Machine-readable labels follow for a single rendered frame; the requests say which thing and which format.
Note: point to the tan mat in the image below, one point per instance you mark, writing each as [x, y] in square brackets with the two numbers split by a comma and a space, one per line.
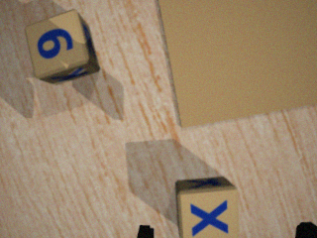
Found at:
[237, 58]

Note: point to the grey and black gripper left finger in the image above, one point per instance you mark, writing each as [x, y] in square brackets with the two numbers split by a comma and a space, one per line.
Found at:
[145, 231]

